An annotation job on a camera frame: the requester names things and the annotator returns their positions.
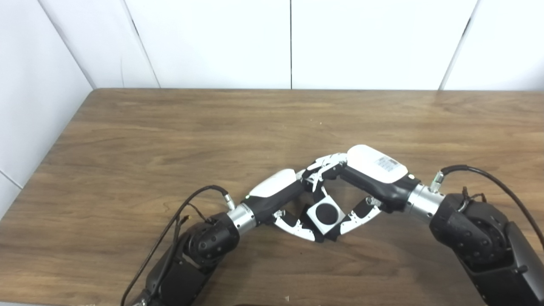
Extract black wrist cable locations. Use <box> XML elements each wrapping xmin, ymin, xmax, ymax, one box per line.
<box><xmin>430</xmin><ymin>164</ymin><xmax>544</xmax><ymax>249</ymax></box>
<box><xmin>120</xmin><ymin>184</ymin><xmax>235</xmax><ymax>306</ymax></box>

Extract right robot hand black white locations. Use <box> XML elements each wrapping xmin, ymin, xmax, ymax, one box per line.
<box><xmin>303</xmin><ymin>144</ymin><xmax>422</xmax><ymax>242</ymax></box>

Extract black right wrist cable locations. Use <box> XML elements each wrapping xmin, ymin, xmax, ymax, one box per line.
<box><xmin>430</xmin><ymin>164</ymin><xmax>544</xmax><ymax>249</ymax></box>

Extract thin right arm wire bundle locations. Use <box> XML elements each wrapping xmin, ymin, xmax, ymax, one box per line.
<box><xmin>458</xmin><ymin>186</ymin><xmax>488</xmax><ymax>214</ymax></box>

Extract white square piece with hole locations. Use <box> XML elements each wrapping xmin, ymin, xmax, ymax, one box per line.
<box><xmin>305</xmin><ymin>196</ymin><xmax>346</xmax><ymax>235</ymax></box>

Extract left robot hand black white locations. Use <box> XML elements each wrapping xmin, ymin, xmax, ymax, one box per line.
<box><xmin>244</xmin><ymin>168</ymin><xmax>326</xmax><ymax>243</ymax></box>

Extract thin arm wire bundle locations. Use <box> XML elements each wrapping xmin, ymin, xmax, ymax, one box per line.
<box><xmin>178</xmin><ymin>203</ymin><xmax>214</xmax><ymax>225</ymax></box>
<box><xmin>458</xmin><ymin>186</ymin><xmax>488</xmax><ymax>214</ymax></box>

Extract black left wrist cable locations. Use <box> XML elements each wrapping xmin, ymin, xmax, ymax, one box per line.
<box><xmin>120</xmin><ymin>184</ymin><xmax>235</xmax><ymax>306</ymax></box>

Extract thin left arm wire bundle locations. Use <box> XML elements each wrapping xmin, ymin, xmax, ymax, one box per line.
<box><xmin>178</xmin><ymin>203</ymin><xmax>214</xmax><ymax>225</ymax></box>

